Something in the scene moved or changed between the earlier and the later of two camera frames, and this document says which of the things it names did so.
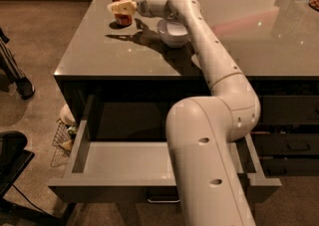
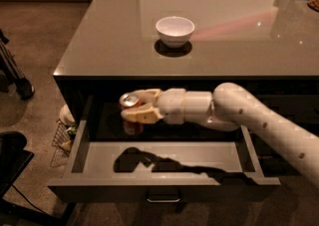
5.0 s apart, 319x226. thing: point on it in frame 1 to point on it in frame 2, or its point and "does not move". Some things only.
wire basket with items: (65, 136) does not move
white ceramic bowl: (172, 33) does not move
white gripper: (144, 3) to (171, 103)
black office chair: (14, 159) does not move
